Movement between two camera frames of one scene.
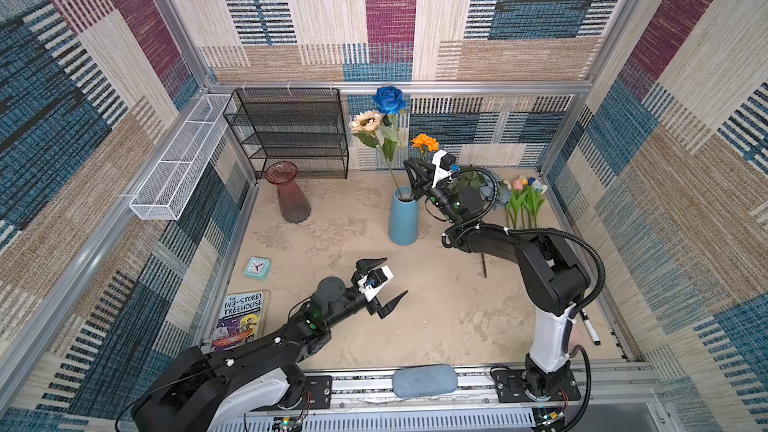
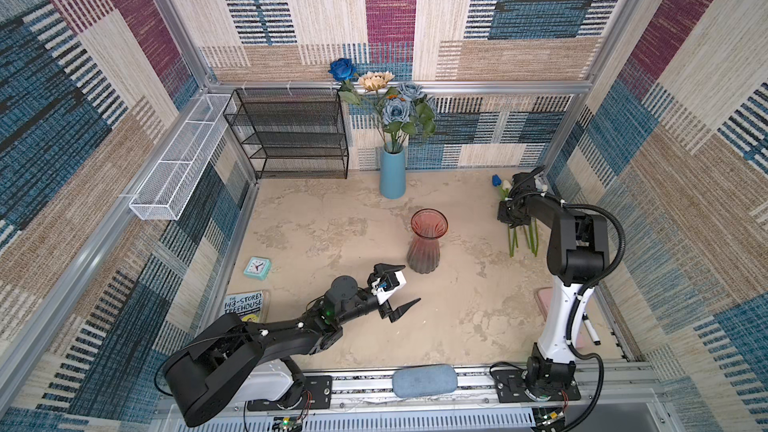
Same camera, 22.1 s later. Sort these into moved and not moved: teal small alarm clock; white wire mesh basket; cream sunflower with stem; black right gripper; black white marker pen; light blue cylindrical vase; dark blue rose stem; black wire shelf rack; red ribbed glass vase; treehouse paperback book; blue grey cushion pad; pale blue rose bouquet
Moved: light blue cylindrical vase; red ribbed glass vase; pale blue rose bouquet; dark blue rose stem; cream sunflower with stem; black right gripper
Not moved: treehouse paperback book; teal small alarm clock; blue grey cushion pad; black white marker pen; black wire shelf rack; white wire mesh basket
